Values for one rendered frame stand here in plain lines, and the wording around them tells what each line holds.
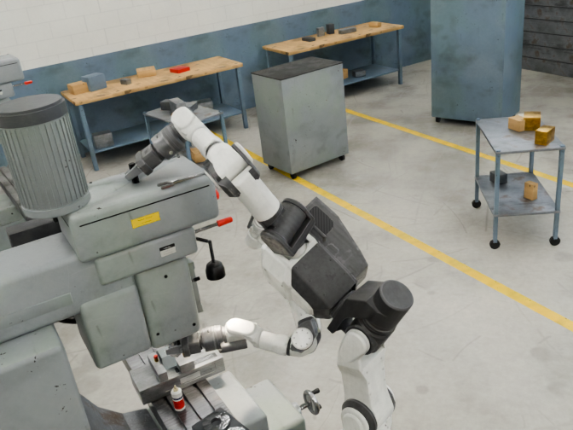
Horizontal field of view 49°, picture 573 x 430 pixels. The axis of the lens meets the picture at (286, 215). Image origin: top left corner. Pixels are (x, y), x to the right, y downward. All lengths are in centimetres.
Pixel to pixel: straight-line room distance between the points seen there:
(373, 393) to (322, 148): 492
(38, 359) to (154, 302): 41
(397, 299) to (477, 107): 612
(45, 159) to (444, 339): 306
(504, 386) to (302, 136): 367
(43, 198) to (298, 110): 490
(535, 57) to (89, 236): 910
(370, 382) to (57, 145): 124
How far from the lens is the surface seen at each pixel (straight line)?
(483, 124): 557
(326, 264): 205
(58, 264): 201
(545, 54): 1037
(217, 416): 218
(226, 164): 182
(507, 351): 427
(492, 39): 769
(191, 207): 205
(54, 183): 193
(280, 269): 204
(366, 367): 216
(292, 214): 195
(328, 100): 686
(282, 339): 232
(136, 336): 218
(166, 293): 217
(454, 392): 395
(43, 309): 205
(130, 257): 205
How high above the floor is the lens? 262
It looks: 26 degrees down
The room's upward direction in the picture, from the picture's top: 7 degrees counter-clockwise
